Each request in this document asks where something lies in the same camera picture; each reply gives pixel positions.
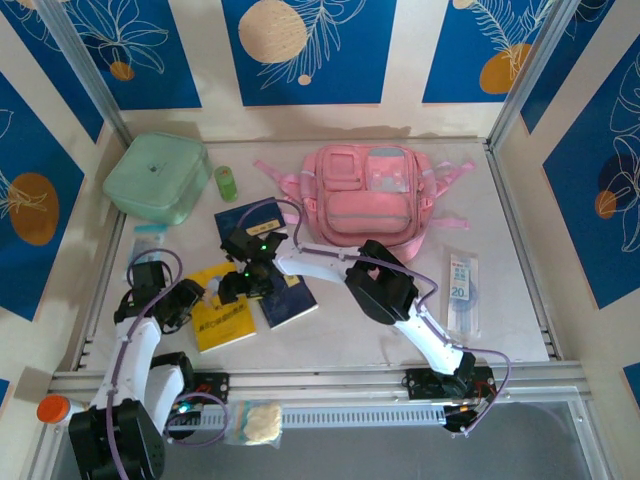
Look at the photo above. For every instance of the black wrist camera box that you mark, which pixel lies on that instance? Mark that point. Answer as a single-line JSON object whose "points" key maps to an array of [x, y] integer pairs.
{"points": [[240, 245], [147, 277]]}

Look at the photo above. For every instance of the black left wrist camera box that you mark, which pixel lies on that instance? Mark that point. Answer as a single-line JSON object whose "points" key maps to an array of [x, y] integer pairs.
{"points": [[147, 277]]}

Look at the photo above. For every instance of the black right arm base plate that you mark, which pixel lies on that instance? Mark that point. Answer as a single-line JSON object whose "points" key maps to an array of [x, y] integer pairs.
{"points": [[425, 385]]}

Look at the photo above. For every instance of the dark blue book yellow label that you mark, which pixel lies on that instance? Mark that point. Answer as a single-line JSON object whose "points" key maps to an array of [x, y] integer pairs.
{"points": [[235, 217], [292, 305]]}

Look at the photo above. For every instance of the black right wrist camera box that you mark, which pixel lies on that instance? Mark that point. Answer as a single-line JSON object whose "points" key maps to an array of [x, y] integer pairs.
{"points": [[240, 245]]}

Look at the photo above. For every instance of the aluminium front frame rail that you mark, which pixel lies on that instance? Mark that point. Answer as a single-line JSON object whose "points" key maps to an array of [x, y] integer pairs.
{"points": [[325, 377]]}

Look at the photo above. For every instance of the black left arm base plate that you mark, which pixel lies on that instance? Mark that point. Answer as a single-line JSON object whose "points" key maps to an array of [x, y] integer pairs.
{"points": [[212, 387]]}

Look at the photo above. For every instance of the clear packet with blue header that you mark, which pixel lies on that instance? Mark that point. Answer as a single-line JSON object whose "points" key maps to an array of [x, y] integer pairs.
{"points": [[147, 237]]}

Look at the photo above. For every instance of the clear bag with beige contents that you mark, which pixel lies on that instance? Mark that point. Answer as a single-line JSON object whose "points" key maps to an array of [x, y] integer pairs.
{"points": [[255, 422]]}

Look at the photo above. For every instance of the blue ruler packet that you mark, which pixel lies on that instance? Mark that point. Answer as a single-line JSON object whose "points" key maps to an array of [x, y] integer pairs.
{"points": [[463, 295]]}

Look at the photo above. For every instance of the pink backpack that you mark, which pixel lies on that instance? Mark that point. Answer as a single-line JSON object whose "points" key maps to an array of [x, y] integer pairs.
{"points": [[365, 210]]}

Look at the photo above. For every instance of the aluminium frame post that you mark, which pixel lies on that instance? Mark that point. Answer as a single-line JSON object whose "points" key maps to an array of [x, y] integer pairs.
{"points": [[535, 70], [85, 70]]}

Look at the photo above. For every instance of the white bottle with orange cap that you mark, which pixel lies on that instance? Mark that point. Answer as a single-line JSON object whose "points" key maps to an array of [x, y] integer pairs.
{"points": [[52, 410]]}

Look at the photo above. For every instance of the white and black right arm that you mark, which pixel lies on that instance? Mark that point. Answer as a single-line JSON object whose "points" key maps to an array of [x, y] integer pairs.
{"points": [[305, 267]]}

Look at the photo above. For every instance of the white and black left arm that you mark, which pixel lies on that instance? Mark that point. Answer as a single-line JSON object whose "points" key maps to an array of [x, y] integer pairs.
{"points": [[132, 360]]}

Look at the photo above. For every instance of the aluminium side rail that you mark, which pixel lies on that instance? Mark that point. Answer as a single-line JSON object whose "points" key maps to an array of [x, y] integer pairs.
{"points": [[525, 250], [100, 290]]}

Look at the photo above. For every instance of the small green cylinder bottle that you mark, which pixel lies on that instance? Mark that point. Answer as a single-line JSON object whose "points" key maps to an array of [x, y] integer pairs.
{"points": [[226, 184]]}

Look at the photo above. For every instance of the mint green square zip case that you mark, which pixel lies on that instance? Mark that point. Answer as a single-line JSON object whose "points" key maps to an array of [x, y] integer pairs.
{"points": [[155, 175]]}

